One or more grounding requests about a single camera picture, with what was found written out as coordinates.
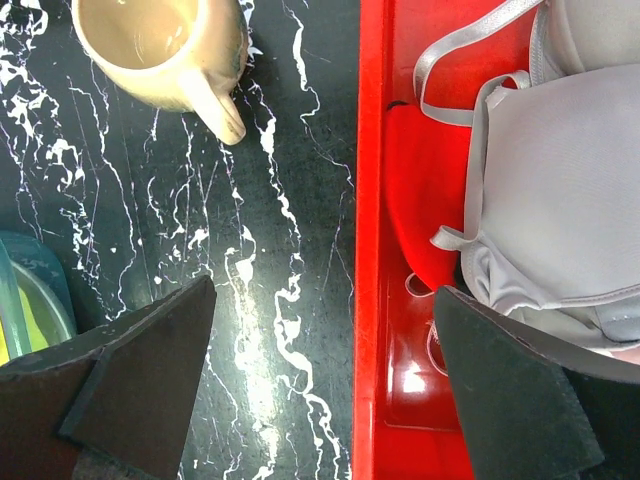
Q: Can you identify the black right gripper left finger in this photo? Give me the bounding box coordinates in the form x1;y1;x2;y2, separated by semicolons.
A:
1;276;216;479

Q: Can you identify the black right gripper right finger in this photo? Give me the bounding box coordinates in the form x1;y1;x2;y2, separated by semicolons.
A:
434;287;639;479

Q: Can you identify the grey bra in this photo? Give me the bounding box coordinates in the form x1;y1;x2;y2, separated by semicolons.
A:
413;1;639;363

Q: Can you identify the green polka dot bowl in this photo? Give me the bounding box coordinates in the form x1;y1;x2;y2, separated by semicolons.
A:
0;287;50;365

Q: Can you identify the red plastic bin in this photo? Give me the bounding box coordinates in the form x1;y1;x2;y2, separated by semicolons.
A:
352;1;494;479

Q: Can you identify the teal transparent plastic tub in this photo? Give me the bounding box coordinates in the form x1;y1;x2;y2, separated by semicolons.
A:
1;230;77;362

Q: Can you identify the red cloth in bin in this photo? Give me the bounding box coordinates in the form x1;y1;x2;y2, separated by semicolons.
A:
383;102;471;291

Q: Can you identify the beige ceramic mug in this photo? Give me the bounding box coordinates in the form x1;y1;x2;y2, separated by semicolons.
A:
71;1;249;145

